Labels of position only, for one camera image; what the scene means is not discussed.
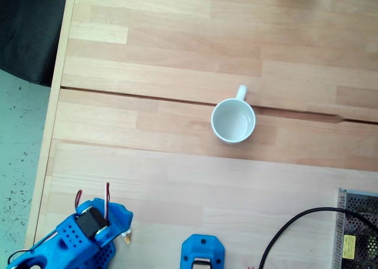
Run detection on white ceramic mug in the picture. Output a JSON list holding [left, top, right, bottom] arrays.
[[210, 84, 256, 146]]

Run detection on light wooden board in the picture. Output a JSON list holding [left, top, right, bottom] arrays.
[[40, 139, 378, 269]]

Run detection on dark grey cushion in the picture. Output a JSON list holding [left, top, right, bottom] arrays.
[[0, 0, 69, 88]]

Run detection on perforated metal power supply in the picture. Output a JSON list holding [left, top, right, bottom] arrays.
[[333, 188, 378, 269]]

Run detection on red white black servo wire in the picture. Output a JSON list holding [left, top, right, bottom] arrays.
[[104, 182, 112, 222], [74, 189, 84, 214]]

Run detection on blue printed post mount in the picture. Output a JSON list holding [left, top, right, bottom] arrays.
[[180, 234, 226, 269]]

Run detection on thick black cable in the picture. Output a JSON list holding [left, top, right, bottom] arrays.
[[259, 206, 378, 269]]

